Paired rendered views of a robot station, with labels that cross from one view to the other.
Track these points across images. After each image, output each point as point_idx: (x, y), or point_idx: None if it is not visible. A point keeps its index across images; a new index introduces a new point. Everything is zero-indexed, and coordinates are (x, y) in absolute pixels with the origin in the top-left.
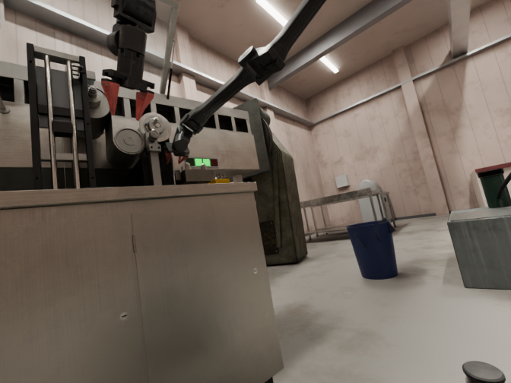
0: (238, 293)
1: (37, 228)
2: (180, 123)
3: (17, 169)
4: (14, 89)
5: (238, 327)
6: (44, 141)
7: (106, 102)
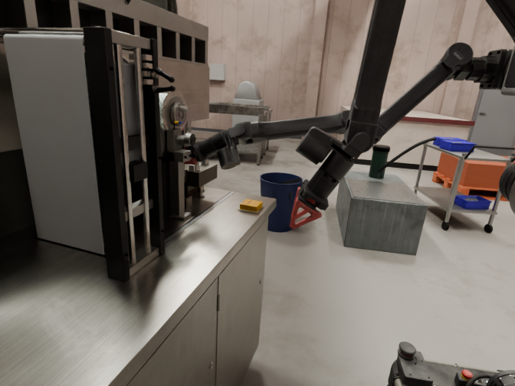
0: (251, 306)
1: (178, 328)
2: (232, 137)
3: None
4: None
5: (248, 332)
6: None
7: None
